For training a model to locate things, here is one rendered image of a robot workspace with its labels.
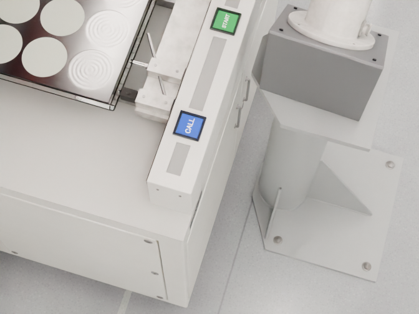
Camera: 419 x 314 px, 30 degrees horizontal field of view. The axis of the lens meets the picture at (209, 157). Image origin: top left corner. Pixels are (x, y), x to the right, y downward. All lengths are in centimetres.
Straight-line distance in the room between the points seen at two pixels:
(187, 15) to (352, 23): 40
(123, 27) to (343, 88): 51
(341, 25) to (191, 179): 44
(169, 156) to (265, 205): 101
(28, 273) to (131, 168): 91
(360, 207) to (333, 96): 86
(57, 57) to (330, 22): 60
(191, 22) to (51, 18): 32
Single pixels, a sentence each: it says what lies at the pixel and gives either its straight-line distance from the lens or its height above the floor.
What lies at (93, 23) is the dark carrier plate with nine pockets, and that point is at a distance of 181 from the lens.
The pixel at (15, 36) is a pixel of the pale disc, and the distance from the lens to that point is 182.
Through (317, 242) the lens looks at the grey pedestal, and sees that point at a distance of 253.
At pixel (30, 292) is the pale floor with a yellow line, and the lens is 253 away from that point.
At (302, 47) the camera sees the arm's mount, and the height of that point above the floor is 106.
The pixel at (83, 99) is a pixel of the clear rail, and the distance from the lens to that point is 171.
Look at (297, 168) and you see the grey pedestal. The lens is 220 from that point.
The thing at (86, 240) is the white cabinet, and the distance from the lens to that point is 195.
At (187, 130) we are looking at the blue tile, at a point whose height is 96.
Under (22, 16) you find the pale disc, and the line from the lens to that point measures 184.
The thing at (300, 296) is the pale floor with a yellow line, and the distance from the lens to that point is 250.
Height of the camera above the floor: 243
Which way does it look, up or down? 68 degrees down
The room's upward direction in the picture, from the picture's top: 2 degrees clockwise
